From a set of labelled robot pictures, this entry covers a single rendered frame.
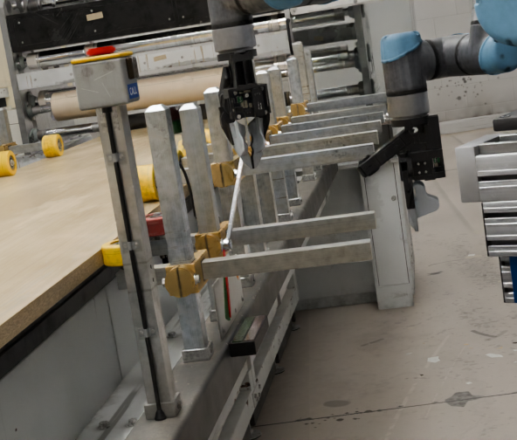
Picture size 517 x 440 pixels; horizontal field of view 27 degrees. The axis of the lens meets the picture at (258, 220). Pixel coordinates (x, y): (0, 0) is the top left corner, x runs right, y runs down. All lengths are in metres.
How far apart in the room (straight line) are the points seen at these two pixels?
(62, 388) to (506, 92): 9.41
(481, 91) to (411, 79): 8.95
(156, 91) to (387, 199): 1.07
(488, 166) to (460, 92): 9.16
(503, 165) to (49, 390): 0.79
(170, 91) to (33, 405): 3.09
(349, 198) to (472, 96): 6.29
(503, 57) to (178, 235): 0.63
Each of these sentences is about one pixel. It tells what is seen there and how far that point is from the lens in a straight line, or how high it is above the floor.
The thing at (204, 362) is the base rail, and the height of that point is 0.70.
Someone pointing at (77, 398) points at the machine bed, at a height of 0.67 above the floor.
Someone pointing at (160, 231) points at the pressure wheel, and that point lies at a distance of 2.08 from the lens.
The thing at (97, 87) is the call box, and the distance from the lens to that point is 1.51.
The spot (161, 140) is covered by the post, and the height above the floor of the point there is 1.07.
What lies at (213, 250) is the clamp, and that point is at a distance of 2.02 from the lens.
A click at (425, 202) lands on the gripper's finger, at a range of 2.04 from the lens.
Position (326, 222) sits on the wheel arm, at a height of 0.86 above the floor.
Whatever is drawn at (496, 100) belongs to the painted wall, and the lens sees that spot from 10.97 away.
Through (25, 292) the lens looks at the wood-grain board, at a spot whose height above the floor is 0.90.
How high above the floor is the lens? 1.21
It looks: 9 degrees down
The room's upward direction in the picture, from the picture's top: 9 degrees counter-clockwise
